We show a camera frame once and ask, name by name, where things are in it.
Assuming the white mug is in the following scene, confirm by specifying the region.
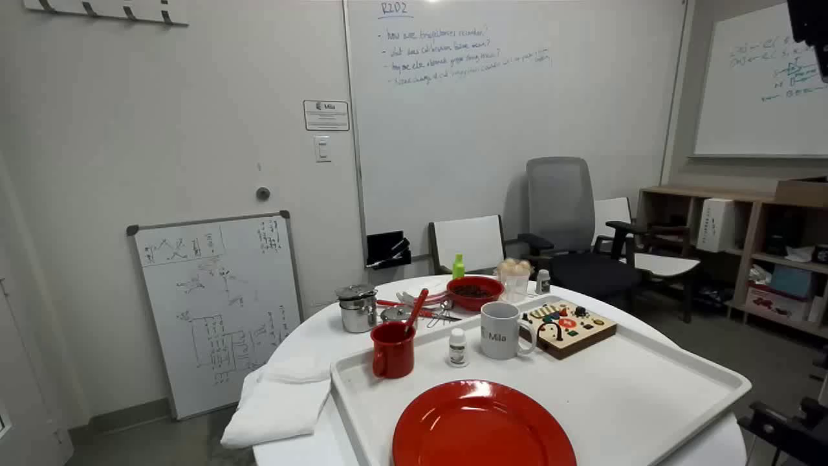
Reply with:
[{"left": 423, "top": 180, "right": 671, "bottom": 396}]
[{"left": 477, "top": 300, "right": 538, "bottom": 361}]

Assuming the blue storage box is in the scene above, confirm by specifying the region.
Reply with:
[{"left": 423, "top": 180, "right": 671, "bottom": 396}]
[{"left": 769, "top": 263, "right": 822, "bottom": 300}]

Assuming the red bowl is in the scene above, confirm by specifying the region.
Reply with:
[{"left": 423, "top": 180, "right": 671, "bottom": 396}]
[{"left": 444, "top": 275, "right": 507, "bottom": 315}]

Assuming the wooden shelf unit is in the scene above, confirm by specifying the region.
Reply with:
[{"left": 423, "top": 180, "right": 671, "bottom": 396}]
[{"left": 639, "top": 183, "right": 828, "bottom": 341}]

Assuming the grey office chair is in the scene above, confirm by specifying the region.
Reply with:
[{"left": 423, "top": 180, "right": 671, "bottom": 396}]
[{"left": 515, "top": 154, "right": 644, "bottom": 304}]

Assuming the white binder box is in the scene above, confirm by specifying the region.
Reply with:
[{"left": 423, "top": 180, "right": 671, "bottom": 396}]
[{"left": 693, "top": 194, "right": 736, "bottom": 253}]

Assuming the large wall whiteboard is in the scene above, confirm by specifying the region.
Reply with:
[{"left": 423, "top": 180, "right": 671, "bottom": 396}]
[{"left": 340, "top": 0, "right": 693, "bottom": 260}]

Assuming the white and red box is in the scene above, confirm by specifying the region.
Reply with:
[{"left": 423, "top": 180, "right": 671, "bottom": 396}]
[{"left": 744, "top": 282, "right": 816, "bottom": 326}]

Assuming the red mug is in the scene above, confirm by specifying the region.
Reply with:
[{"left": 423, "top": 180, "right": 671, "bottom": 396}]
[{"left": 370, "top": 319, "right": 418, "bottom": 381}]

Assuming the wooden button board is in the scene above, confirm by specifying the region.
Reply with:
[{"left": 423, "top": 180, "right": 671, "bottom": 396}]
[{"left": 516, "top": 294, "right": 620, "bottom": 361}]

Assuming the wall coat hook rack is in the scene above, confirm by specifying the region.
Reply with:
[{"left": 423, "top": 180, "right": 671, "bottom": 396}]
[{"left": 21, "top": 0, "right": 190, "bottom": 27}]

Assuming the white plastic tray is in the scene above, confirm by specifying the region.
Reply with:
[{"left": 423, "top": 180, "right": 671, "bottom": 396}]
[{"left": 329, "top": 293, "right": 756, "bottom": 466}]

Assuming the small framed whiteboard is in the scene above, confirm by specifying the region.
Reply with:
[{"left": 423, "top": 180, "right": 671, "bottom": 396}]
[{"left": 124, "top": 206, "right": 304, "bottom": 422}]

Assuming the white chair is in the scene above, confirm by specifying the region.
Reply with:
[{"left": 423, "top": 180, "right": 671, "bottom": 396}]
[{"left": 593, "top": 194, "right": 703, "bottom": 322}]

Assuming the white cloth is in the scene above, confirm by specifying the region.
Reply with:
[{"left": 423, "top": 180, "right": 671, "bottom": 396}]
[{"left": 216, "top": 346, "right": 333, "bottom": 451}]

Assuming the white wall sign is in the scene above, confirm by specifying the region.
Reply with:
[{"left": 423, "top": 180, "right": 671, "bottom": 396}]
[{"left": 299, "top": 95, "right": 352, "bottom": 133}]

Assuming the black equipment stand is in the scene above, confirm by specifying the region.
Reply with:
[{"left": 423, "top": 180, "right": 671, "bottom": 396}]
[{"left": 736, "top": 351, "right": 828, "bottom": 466}]

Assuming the black box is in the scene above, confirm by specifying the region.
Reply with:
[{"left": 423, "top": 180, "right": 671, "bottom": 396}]
[{"left": 365, "top": 227, "right": 414, "bottom": 271}]

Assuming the small white bottle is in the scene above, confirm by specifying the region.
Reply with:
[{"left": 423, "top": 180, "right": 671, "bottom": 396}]
[{"left": 448, "top": 326, "right": 468, "bottom": 368}]

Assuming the red plate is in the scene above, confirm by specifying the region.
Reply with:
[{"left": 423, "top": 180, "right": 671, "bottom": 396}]
[{"left": 391, "top": 378, "right": 580, "bottom": 466}]

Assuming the white flat panel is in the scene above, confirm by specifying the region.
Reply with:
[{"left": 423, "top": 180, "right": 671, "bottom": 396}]
[{"left": 428, "top": 212, "right": 507, "bottom": 276}]

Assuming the red spoon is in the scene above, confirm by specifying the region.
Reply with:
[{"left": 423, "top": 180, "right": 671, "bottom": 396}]
[{"left": 404, "top": 286, "right": 431, "bottom": 331}]

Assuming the metal pot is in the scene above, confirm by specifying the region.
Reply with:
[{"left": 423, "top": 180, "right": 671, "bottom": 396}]
[{"left": 333, "top": 282, "right": 380, "bottom": 337}]

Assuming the wall whiteboard with green writing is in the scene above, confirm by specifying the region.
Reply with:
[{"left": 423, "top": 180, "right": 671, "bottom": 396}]
[{"left": 693, "top": 0, "right": 828, "bottom": 161}]

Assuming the cardboard box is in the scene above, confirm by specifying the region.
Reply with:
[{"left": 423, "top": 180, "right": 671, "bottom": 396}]
[{"left": 772, "top": 176, "right": 828, "bottom": 210}]

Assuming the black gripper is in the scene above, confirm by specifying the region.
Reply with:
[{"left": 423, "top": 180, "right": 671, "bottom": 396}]
[{"left": 783, "top": 0, "right": 828, "bottom": 86}]

